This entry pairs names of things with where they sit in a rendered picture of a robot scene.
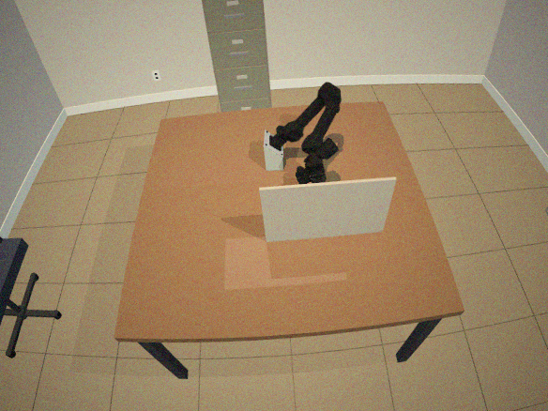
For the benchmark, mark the grey wall panel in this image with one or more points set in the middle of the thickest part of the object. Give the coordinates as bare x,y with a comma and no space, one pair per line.
339,208

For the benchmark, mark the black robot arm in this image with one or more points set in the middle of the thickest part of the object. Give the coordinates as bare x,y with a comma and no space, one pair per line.
329,96

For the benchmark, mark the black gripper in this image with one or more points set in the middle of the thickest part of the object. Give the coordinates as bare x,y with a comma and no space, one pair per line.
318,174

